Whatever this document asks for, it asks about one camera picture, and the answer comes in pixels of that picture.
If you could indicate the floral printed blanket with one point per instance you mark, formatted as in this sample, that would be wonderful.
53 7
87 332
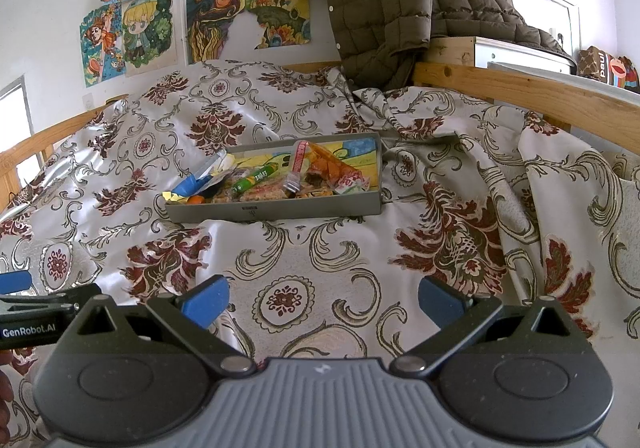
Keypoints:
300 253

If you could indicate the blue snack bar packet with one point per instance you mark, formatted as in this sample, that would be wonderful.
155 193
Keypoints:
187 185

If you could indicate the red white snack packet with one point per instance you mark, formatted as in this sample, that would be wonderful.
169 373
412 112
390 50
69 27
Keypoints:
298 163

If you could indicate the white framed door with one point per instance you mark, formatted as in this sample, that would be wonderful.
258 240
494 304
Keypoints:
540 13

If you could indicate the large orange-haired girl poster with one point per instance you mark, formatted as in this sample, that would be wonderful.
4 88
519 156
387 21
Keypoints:
102 46

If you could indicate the tangerine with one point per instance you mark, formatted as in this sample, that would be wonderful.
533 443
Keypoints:
196 200

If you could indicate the white green snack packet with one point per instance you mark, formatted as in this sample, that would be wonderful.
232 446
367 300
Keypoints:
350 184

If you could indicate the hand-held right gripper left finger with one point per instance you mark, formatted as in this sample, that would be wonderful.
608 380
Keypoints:
205 300

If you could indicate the white wall socket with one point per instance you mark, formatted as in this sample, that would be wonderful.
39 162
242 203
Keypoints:
88 101

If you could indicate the olive quilted jacket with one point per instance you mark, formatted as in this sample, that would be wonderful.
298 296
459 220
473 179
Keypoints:
380 3

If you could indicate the grey tray with painted bottom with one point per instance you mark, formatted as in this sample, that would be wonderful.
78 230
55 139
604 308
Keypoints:
310 210

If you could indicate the rice cracker packet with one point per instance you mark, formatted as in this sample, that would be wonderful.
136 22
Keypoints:
260 193

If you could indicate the white cabinet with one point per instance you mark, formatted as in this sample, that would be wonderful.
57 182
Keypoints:
520 53

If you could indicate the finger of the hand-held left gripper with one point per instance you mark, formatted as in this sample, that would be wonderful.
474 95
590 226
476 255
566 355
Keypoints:
50 300
15 282

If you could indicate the bright window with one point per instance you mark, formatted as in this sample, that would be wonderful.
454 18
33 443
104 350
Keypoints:
17 128

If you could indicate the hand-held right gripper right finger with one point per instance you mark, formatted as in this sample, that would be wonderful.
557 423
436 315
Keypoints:
440 300

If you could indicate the green stick snack packet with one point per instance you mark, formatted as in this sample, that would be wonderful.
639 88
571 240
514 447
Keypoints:
255 178

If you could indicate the wooden bed frame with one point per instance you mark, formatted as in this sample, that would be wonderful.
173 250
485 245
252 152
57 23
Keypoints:
500 78

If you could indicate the brown patterned bag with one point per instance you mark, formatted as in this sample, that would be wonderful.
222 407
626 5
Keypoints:
607 71

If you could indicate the orange snack packet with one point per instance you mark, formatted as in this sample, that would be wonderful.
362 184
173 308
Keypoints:
335 163

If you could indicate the blond cartoon child poster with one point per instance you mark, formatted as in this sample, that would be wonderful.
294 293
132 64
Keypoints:
147 31

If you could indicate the person's left hand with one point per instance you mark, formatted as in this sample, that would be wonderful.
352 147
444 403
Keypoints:
5 393

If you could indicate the gold candy packet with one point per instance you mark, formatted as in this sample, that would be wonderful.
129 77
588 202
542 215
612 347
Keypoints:
175 197

